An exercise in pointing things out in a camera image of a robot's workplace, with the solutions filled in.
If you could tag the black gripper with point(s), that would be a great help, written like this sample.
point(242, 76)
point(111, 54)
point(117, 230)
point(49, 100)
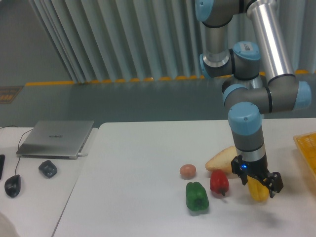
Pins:
point(259, 168)

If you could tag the yellow bell pepper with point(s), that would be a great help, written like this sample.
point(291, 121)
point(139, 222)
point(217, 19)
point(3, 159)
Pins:
point(257, 191)

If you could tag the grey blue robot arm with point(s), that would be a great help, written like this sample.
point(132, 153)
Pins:
point(267, 57)

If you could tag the red bell pepper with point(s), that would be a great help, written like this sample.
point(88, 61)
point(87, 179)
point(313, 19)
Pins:
point(219, 182)

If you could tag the green bell pepper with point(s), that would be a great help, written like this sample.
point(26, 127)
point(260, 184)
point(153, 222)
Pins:
point(196, 197)

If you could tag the bread slice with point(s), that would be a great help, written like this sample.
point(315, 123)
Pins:
point(222, 160)

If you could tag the yellow plastic basket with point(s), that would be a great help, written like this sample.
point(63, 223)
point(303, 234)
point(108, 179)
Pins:
point(306, 144)

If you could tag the brown egg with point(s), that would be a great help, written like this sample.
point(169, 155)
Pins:
point(188, 171)

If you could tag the white usb plug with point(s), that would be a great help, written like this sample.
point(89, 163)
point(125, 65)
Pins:
point(82, 155)

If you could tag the silver laptop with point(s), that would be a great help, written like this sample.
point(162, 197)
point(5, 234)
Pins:
point(56, 139)

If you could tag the white folding partition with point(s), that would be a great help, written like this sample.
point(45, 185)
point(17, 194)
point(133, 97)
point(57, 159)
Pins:
point(124, 40)

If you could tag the dark grey small case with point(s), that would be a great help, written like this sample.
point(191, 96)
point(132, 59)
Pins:
point(48, 169)

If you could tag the black computer mouse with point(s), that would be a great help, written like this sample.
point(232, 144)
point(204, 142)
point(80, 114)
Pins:
point(12, 186)

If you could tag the black device at edge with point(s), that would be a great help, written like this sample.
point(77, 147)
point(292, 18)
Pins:
point(2, 160)

